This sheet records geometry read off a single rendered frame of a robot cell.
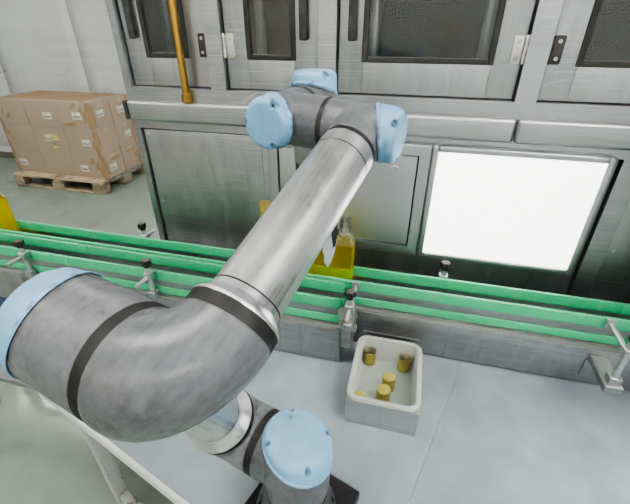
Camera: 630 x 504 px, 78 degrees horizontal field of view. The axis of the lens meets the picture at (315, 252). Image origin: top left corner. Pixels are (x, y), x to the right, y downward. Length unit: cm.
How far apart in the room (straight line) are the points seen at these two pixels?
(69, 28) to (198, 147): 434
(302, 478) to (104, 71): 507
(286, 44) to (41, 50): 492
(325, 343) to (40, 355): 84
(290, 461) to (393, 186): 77
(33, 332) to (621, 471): 113
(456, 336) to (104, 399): 98
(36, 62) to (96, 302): 569
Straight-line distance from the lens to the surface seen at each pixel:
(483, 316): 116
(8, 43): 625
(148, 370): 33
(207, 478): 100
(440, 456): 104
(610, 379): 118
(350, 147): 48
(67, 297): 41
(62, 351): 38
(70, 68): 570
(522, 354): 123
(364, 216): 119
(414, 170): 113
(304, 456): 69
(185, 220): 148
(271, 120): 56
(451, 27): 112
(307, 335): 112
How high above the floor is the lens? 160
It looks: 31 degrees down
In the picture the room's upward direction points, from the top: straight up
